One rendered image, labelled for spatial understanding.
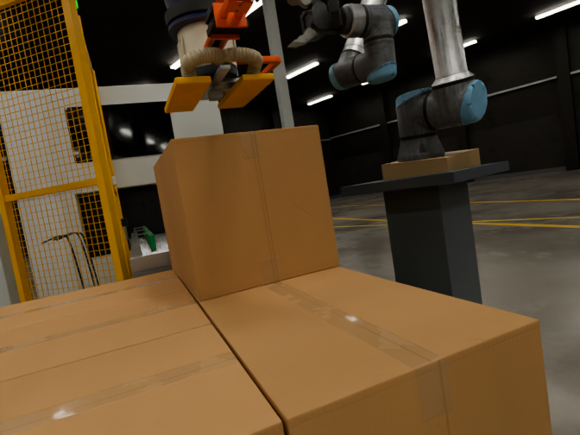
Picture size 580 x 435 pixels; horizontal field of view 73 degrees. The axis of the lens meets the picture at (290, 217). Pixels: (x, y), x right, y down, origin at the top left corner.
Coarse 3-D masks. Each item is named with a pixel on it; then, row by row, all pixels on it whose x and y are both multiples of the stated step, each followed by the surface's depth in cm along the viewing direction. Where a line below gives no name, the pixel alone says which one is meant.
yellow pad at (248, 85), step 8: (240, 80) 116; (248, 80) 114; (256, 80) 115; (264, 80) 117; (272, 80) 118; (232, 88) 124; (240, 88) 121; (248, 88) 122; (256, 88) 124; (224, 96) 134; (232, 96) 129; (240, 96) 130; (248, 96) 132; (224, 104) 139; (232, 104) 141; (240, 104) 143
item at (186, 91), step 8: (176, 80) 106; (184, 80) 107; (192, 80) 108; (200, 80) 109; (208, 80) 109; (176, 88) 110; (184, 88) 111; (192, 88) 113; (200, 88) 114; (168, 96) 122; (176, 96) 118; (184, 96) 119; (192, 96) 121; (200, 96) 122; (168, 104) 127; (176, 104) 128; (184, 104) 130; (192, 104) 132; (168, 112) 137
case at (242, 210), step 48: (192, 144) 95; (240, 144) 100; (288, 144) 105; (192, 192) 95; (240, 192) 100; (288, 192) 105; (192, 240) 96; (240, 240) 100; (288, 240) 105; (192, 288) 105; (240, 288) 100
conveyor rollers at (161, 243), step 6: (156, 234) 367; (162, 234) 352; (144, 240) 320; (156, 240) 298; (162, 240) 291; (144, 246) 262; (156, 246) 255; (162, 246) 248; (144, 252) 227; (150, 252) 221; (156, 252) 221
